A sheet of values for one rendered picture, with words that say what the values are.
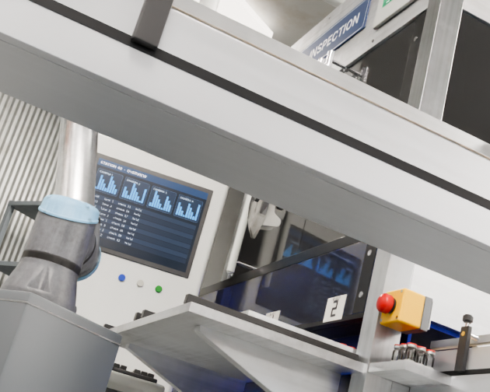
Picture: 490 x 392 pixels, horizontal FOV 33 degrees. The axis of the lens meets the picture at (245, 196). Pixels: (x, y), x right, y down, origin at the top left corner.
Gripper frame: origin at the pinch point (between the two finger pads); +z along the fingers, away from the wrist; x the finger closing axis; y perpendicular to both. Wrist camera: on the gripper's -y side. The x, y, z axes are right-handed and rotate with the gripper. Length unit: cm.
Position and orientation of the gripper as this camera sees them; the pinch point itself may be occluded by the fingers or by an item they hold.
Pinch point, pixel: (251, 231)
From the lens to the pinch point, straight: 180.3
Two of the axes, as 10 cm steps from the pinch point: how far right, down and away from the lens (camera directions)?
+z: -2.5, 9.0, -3.5
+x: -4.1, 2.3, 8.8
